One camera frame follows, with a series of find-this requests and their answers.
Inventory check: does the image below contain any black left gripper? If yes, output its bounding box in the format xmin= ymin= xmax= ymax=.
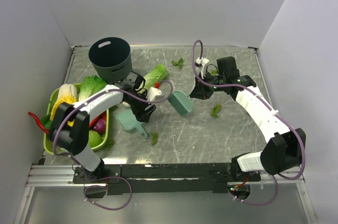
xmin=126 ymin=90 xmax=156 ymax=123

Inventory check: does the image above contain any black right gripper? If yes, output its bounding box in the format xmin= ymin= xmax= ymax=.
xmin=190 ymin=71 xmax=226 ymax=100

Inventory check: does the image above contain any teal dustpan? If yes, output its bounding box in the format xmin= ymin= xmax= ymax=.
xmin=114 ymin=109 xmax=148 ymax=138

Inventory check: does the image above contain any teal hand brush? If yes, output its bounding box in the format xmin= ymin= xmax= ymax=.
xmin=167 ymin=90 xmax=193 ymax=116

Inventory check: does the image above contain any long green napa cabbage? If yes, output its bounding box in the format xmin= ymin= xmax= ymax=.
xmin=124 ymin=63 xmax=170 ymax=108

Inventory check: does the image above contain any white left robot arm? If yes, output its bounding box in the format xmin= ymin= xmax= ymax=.
xmin=48 ymin=72 xmax=156 ymax=183

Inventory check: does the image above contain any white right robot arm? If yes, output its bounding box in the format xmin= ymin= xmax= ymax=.
xmin=190 ymin=57 xmax=306 ymax=181

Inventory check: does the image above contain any green leaf scrap centre right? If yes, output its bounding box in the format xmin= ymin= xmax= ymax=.
xmin=210 ymin=105 xmax=222 ymax=118

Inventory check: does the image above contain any green leaf scrap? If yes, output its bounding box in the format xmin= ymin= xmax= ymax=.
xmin=210 ymin=70 xmax=218 ymax=76
xmin=210 ymin=105 xmax=222 ymax=118
xmin=151 ymin=132 xmax=159 ymax=146
xmin=172 ymin=58 xmax=184 ymax=70

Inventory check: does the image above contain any green leaf scrap back right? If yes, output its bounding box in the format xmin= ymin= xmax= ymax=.
xmin=210 ymin=70 xmax=218 ymax=76

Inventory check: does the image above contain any green leaf scrap front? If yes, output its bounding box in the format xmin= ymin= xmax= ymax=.
xmin=151 ymin=132 xmax=159 ymax=146

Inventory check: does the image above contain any purple onion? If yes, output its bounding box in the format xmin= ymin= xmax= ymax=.
xmin=92 ymin=118 xmax=107 ymax=135

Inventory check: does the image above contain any round green cabbage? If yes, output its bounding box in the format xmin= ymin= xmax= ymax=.
xmin=88 ymin=130 xmax=102 ymax=148

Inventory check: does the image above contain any green leafy lettuce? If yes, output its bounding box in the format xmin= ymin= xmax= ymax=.
xmin=78 ymin=76 xmax=107 ymax=101

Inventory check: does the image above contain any dark grey waste bin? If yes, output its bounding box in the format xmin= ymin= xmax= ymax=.
xmin=88 ymin=37 xmax=133 ymax=84

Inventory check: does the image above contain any yellow white cabbage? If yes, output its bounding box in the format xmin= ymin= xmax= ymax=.
xmin=50 ymin=84 xmax=78 ymax=120

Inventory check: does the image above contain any green vegetable basket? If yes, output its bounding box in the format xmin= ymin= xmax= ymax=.
xmin=41 ymin=88 xmax=109 ymax=155

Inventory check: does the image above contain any red chili pepper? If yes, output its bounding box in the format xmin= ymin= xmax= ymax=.
xmin=28 ymin=112 xmax=49 ymax=134

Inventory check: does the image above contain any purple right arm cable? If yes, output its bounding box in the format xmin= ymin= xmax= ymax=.
xmin=191 ymin=39 xmax=307 ymax=206

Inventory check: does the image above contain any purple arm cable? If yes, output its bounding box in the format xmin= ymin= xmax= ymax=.
xmin=52 ymin=80 xmax=174 ymax=211
xmin=191 ymin=39 xmax=307 ymax=206

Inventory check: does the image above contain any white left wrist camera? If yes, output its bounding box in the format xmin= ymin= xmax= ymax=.
xmin=147 ymin=82 xmax=164 ymax=101

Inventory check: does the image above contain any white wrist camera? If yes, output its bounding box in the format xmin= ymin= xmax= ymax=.
xmin=147 ymin=82 xmax=164 ymax=101
xmin=195 ymin=57 xmax=210 ymax=79

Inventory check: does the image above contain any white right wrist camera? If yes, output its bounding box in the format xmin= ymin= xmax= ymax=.
xmin=195 ymin=57 xmax=210 ymax=79

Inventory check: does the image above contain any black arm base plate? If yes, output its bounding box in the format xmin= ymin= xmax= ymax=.
xmin=73 ymin=163 xmax=261 ymax=195

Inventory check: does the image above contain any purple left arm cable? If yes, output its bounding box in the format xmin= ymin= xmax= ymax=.
xmin=52 ymin=80 xmax=174 ymax=211

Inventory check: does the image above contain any aluminium rail frame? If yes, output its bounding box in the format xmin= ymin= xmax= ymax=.
xmin=26 ymin=162 xmax=306 ymax=188

